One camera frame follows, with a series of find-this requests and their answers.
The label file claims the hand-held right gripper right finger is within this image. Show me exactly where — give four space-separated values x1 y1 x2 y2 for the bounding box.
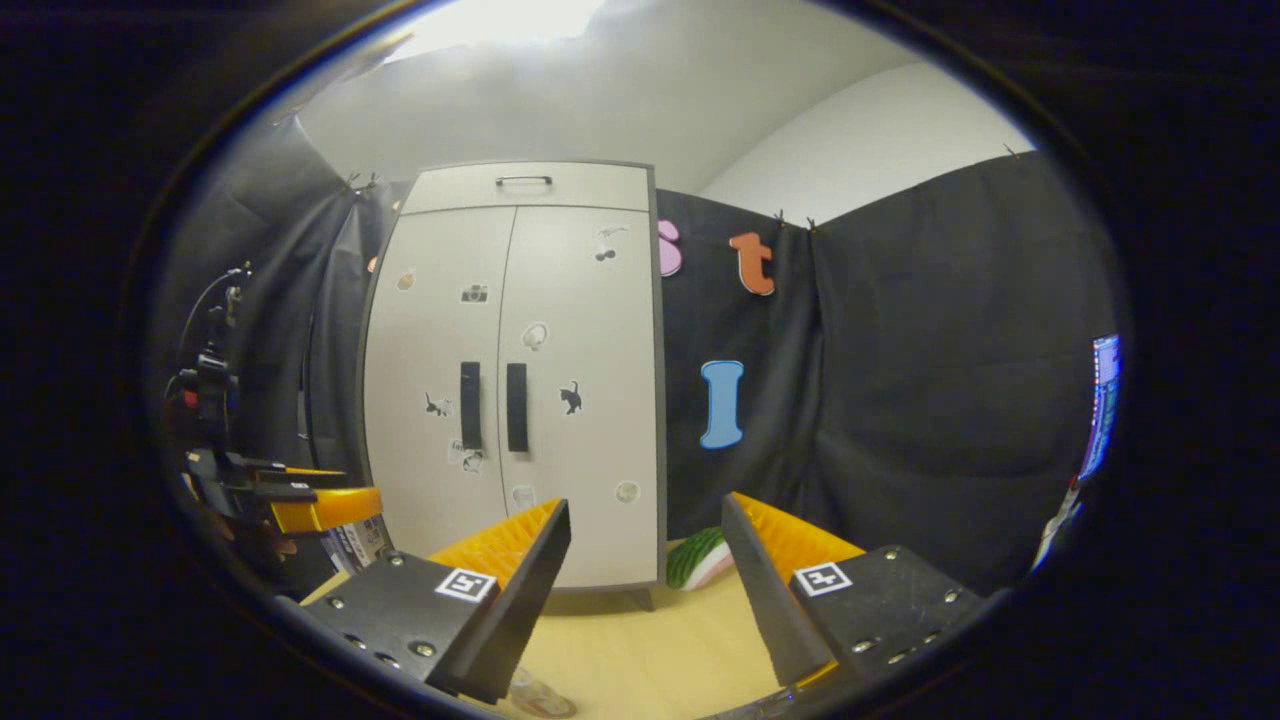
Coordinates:
720 491 986 691

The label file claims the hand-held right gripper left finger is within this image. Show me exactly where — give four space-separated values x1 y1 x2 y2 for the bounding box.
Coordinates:
300 497 573 706

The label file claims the clear bottle with orange label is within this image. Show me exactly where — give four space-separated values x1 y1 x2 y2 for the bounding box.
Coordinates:
510 668 579 719

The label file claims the white cabinet door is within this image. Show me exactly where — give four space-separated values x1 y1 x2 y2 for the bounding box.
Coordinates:
497 205 661 591
362 207 517 559

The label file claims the white and grey cabinet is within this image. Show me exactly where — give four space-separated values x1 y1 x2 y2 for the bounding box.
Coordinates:
358 160 669 611

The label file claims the white cabinet drawer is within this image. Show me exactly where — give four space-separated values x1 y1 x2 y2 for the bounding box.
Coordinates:
400 163 651 214

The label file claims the blue and white box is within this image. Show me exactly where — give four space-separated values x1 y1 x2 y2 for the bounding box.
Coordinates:
320 515 396 576

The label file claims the watermelon slice toy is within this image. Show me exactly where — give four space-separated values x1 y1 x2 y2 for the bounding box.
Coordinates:
666 527 736 591

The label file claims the black backdrop cloth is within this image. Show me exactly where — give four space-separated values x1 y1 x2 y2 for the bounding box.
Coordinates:
150 110 1121 596

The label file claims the white monitor stand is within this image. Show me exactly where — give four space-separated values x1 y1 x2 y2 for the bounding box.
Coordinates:
1035 480 1086 566

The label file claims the computer monitor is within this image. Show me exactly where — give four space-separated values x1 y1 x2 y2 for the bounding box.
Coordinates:
1078 335 1123 481

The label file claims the black cable bundle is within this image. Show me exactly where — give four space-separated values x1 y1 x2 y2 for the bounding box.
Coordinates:
180 262 251 381

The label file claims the black door handle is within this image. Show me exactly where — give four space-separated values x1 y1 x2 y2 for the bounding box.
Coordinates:
460 362 482 451
506 363 528 453

